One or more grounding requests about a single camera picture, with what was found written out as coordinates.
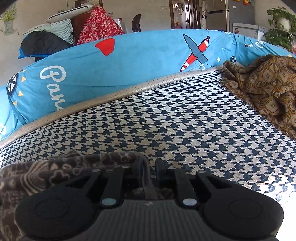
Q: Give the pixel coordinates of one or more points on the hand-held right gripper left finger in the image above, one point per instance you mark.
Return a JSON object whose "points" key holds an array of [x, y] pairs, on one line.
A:
{"points": [[138, 172]]}

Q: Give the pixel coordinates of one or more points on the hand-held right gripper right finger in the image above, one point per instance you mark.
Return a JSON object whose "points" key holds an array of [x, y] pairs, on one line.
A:
{"points": [[160, 173]]}

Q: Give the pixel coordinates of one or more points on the grey doodle-print fleece jacket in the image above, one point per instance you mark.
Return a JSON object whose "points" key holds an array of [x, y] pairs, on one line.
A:
{"points": [[57, 164]]}

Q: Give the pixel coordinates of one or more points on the blue printed sofa cushion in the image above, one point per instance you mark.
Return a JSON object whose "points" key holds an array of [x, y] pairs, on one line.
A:
{"points": [[138, 62]]}

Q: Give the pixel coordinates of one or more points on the brown patterned blanket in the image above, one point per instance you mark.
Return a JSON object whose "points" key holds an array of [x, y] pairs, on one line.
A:
{"points": [[266, 85]]}

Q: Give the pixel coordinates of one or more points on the dark wooden chair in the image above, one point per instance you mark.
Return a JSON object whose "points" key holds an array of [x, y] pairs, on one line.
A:
{"points": [[136, 23]]}

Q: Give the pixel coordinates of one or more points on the red floral cloth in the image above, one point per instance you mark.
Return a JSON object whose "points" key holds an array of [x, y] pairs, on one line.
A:
{"points": [[99, 25]]}

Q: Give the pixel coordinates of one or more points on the black cloth with blue lining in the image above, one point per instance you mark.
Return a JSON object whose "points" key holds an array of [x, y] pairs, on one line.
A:
{"points": [[44, 42]]}

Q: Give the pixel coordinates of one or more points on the pale green pillow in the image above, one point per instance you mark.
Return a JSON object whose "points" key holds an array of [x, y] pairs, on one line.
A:
{"points": [[60, 27]]}

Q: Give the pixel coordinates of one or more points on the white chest freezer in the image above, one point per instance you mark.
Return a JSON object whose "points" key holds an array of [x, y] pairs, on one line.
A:
{"points": [[245, 30]]}

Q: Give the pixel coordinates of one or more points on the wooden framed mirror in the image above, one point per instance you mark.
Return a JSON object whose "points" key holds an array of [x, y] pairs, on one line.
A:
{"points": [[100, 2]]}

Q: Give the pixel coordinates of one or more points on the white pillow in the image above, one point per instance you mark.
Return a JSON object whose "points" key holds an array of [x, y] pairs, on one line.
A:
{"points": [[67, 14]]}

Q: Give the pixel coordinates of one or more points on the silver refrigerator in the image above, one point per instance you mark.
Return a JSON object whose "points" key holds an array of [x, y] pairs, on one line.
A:
{"points": [[240, 14]]}

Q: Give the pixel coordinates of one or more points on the wooden door frame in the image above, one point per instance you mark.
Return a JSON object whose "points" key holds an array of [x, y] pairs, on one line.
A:
{"points": [[170, 14]]}

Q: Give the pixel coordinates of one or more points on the potted plant wall sticker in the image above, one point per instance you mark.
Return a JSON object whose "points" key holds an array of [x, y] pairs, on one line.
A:
{"points": [[9, 25]]}

